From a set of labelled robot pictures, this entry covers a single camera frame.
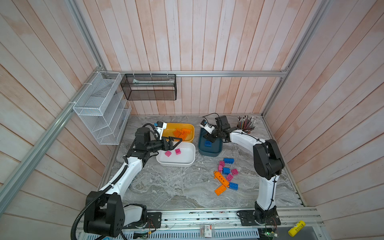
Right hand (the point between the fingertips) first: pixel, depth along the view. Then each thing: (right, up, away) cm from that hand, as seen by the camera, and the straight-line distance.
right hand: (206, 132), depth 99 cm
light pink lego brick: (-25, -14, -4) cm, 29 cm away
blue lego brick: (+2, -8, +1) cm, 8 cm away
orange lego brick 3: (+6, -32, -18) cm, 37 cm away
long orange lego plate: (+6, -26, -12) cm, 29 cm away
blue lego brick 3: (+11, -24, -9) cm, 28 cm away
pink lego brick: (-19, -13, -2) cm, 23 cm away
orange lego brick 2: (-20, -1, +8) cm, 22 cm away
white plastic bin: (-16, -15, -1) cm, 22 cm away
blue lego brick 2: (+14, -30, -16) cm, 37 cm away
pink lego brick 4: (+8, -22, -10) cm, 25 cm away
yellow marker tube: (+39, -46, -30) cm, 68 cm away
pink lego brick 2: (+16, -24, -11) cm, 31 cm away
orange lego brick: (-13, +1, +8) cm, 15 cm away
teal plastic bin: (+1, -10, +2) cm, 11 cm away
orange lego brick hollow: (-16, -3, +7) cm, 17 cm away
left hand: (-18, -5, -22) cm, 29 cm away
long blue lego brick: (+14, -18, -6) cm, 24 cm away
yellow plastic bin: (-25, +4, +10) cm, 27 cm away
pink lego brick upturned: (+10, -20, -6) cm, 23 cm away
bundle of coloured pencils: (+27, +5, -1) cm, 27 cm away
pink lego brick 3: (+12, -26, -13) cm, 32 cm away
